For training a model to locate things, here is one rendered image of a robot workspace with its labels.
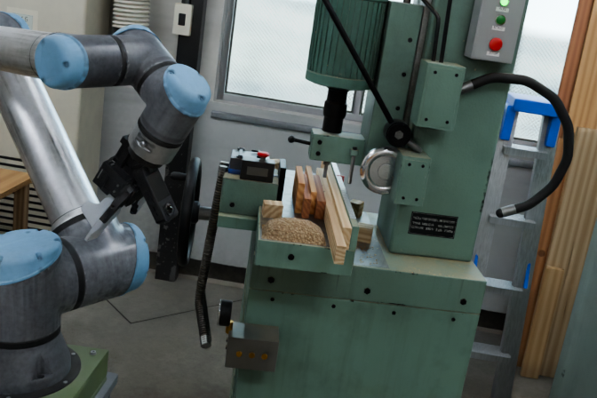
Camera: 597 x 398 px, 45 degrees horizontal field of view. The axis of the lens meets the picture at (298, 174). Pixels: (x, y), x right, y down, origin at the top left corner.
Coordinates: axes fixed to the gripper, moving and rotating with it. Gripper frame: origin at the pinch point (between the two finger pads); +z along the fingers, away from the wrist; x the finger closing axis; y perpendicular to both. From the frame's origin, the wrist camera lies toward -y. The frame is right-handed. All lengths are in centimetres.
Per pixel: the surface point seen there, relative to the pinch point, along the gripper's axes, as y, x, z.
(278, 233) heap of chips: -24.5, -21.8, -11.1
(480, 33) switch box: -29, -61, -62
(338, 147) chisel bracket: -20, -59, -18
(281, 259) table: -28.6, -20.4, -7.3
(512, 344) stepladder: -106, -128, 27
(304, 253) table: -31.5, -22.5, -11.0
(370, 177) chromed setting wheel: -31, -53, -21
